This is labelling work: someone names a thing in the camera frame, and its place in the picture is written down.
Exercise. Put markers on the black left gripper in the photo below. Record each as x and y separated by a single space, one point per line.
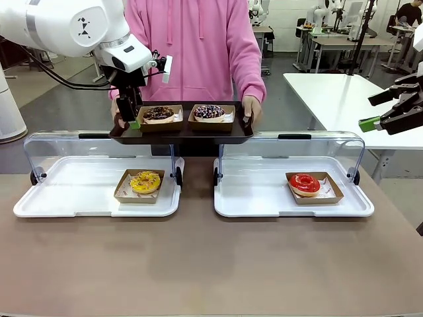
130 81

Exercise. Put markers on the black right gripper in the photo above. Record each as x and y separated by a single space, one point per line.
408 105

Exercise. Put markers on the chocolate donut with nuts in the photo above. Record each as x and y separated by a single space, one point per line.
148 114

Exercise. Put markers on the white printed paper liner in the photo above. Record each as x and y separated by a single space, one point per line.
178 115
325 186
230 115
127 195

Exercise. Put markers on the black serving tray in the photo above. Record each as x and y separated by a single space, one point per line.
181 137

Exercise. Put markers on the dark donut coloured sprinkles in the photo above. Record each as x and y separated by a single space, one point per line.
200 114

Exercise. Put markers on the sprinkled chocolate donut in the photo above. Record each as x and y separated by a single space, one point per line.
211 127

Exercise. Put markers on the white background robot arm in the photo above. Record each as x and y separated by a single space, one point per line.
319 16
259 11

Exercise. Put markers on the person's left forearm pink sleeve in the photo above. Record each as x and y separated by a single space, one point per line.
251 72

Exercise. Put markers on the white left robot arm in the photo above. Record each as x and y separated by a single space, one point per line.
49 23

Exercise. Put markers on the yellow glazed donut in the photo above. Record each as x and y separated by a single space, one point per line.
137 185

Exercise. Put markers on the yellow donut in box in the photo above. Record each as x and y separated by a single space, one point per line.
138 199

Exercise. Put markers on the red donut in box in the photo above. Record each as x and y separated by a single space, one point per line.
332 197

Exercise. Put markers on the background person dark shirt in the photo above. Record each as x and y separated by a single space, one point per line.
404 14

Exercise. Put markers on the red glazed donut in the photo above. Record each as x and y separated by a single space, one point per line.
295 187

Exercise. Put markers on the person's right hand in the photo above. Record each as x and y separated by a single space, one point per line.
120 123

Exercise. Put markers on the person's left hand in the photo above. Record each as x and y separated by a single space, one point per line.
252 109

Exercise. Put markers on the white side table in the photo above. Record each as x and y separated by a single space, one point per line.
330 99

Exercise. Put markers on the black cover hinge knob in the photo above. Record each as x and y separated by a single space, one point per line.
178 177
34 177
356 177
216 177

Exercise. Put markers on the black tripod stand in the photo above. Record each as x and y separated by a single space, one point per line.
363 39

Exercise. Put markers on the black trousers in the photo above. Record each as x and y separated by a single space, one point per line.
195 151

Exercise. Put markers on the clear display cover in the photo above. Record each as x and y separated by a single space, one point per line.
66 148
297 148

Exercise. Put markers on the grey background work table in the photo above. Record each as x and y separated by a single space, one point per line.
330 43

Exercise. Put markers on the pink hoodie torso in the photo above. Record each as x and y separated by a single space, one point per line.
205 49

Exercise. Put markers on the white display tray base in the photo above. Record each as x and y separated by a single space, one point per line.
257 204
39 208

